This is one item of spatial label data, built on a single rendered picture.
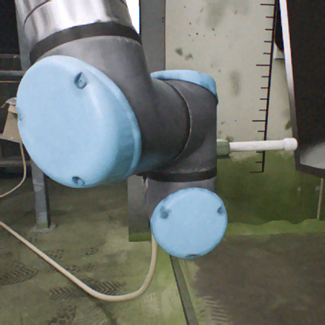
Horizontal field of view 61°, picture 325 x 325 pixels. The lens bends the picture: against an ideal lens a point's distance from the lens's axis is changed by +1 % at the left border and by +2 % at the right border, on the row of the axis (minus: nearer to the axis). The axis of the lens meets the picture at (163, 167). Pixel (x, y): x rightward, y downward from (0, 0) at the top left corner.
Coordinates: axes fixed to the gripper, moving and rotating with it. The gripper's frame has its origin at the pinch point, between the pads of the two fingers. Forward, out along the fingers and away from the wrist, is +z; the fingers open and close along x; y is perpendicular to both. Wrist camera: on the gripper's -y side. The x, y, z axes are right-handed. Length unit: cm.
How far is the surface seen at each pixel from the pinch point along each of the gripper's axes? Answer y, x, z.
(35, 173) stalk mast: 15, -53, 84
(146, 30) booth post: -48, 7, 59
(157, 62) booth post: -35, 11, 59
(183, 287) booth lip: 47, 10, 18
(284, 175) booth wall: 20, 72, 57
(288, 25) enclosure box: -33.0, 37.1, 4.3
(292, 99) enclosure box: -14.5, 40.2, 5.6
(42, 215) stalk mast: 39, -52, 85
